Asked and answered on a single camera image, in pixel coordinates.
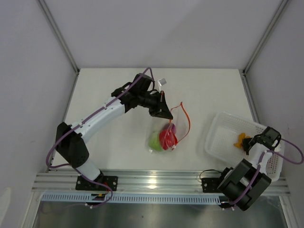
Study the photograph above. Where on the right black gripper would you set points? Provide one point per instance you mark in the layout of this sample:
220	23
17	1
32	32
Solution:
245	145

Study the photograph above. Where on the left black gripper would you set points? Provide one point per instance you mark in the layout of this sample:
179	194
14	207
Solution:
161	109

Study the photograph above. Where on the yellow ginger root toy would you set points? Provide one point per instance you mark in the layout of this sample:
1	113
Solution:
241	137

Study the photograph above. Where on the purple onion toy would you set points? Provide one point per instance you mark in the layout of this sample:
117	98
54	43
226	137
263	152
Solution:
172	127

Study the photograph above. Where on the clear orange zip top bag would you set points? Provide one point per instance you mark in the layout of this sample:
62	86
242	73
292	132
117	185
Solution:
181	119

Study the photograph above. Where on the red bell pepper toy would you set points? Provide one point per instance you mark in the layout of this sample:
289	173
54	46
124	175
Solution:
168	139

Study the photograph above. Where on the green cabbage toy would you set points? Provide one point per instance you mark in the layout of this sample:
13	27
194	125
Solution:
154	142

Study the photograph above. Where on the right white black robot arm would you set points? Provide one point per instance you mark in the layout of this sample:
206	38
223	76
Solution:
244	183

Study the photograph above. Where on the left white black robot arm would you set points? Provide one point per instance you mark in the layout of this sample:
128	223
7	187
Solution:
71	139

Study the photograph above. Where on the white perforated plastic basket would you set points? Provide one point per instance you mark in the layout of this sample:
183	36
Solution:
223	138

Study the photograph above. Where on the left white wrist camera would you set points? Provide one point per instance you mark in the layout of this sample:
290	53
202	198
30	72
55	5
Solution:
161	82

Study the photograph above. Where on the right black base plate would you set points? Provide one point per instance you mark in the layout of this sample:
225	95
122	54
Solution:
210	185

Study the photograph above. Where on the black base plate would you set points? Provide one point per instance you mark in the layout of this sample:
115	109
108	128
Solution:
210	185
101	183

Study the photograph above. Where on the white slotted cable duct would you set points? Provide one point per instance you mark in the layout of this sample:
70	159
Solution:
131	198

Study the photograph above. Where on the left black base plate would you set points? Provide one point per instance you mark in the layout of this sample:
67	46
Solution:
101	183

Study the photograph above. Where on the left aluminium frame post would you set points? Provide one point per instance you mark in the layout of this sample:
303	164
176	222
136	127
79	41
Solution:
58	34

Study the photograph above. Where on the aluminium frame post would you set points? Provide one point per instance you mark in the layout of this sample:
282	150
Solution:
58	34
266	34

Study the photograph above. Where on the aluminium mounting rail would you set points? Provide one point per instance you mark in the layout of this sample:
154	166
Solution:
142	182

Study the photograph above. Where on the right aluminium frame post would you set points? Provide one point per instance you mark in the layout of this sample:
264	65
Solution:
266	34

